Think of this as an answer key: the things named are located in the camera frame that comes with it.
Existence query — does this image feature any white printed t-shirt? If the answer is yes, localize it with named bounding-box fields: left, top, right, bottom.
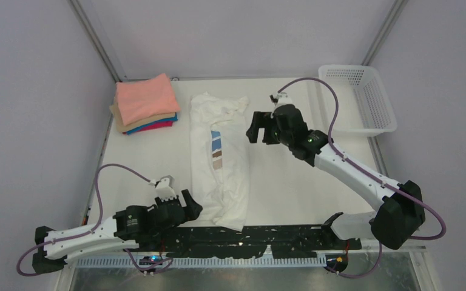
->
left=189, top=93, right=250, bottom=231

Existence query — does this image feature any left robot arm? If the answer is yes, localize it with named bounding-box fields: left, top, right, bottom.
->
left=32, top=189, right=203, bottom=274

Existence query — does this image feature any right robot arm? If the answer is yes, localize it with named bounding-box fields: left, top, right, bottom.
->
left=246, top=104, right=425, bottom=250

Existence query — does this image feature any white plastic laundry basket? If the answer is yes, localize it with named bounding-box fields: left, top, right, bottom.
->
left=318, top=65, right=397, bottom=137

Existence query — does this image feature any folded magenta t-shirt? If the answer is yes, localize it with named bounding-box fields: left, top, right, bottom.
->
left=137, top=121, right=174, bottom=132

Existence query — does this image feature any folded tan t-shirt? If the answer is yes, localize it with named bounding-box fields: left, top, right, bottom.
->
left=109, top=101, right=177, bottom=133

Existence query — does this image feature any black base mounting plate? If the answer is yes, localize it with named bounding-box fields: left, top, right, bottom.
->
left=152, top=224, right=362, bottom=260

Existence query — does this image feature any folded pink t-shirt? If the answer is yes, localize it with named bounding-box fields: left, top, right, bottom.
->
left=115, top=73, right=180, bottom=125

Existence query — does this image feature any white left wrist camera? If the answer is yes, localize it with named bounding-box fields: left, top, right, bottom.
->
left=149, top=175, right=178, bottom=201

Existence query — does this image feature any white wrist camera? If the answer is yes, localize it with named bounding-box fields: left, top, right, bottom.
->
left=269, top=92, right=294, bottom=109
left=149, top=175, right=178, bottom=201

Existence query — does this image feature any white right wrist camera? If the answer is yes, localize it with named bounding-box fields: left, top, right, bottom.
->
left=269, top=92, right=294, bottom=109

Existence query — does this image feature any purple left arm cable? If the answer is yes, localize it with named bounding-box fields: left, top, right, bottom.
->
left=16, top=163, right=174, bottom=278

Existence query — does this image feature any white slotted cable duct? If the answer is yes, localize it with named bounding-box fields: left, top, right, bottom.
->
left=75, top=254, right=326, bottom=269

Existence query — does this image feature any aluminium frame rail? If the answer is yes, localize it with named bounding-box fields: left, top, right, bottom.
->
left=69, top=0, right=129, bottom=82

